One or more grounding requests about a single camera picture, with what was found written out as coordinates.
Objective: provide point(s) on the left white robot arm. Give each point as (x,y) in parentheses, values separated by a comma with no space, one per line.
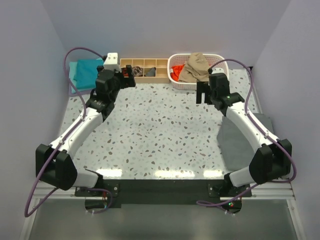
(54,162)

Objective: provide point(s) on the white plastic laundry basket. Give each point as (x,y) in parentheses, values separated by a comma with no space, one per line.
(181,58)

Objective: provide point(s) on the folded grey t shirt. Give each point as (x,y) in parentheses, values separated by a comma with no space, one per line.
(239,139)

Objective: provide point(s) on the orange t shirt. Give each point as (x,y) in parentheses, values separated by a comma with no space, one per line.
(175,72)

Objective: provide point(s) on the folded teal t shirt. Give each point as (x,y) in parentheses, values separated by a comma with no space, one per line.
(86,73)

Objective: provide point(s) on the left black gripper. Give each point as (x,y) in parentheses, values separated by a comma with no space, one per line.
(126,82)

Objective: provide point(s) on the wooden compartment organizer tray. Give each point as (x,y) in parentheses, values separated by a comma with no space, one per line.
(160,64)

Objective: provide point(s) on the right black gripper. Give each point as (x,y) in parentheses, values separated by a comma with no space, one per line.
(203,87)

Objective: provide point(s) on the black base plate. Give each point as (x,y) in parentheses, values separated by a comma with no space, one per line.
(113,193)

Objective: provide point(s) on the folded light turquoise shirt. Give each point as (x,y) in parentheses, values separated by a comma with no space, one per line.
(72,71)

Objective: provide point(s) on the patterned rolled socks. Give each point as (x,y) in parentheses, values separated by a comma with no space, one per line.
(137,71)

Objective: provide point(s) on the red black rolled socks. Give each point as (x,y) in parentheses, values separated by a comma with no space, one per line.
(124,72)

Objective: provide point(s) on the aluminium rail frame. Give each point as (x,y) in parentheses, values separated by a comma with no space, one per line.
(159,132)

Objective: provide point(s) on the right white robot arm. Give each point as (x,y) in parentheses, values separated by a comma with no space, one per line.
(272,156)

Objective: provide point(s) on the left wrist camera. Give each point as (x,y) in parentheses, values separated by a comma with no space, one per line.
(111,62)

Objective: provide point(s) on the beige t shirt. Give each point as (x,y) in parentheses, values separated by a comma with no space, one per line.
(195,69)

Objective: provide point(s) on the grey folded cloth piece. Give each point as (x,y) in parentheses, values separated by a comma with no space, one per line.
(150,72)

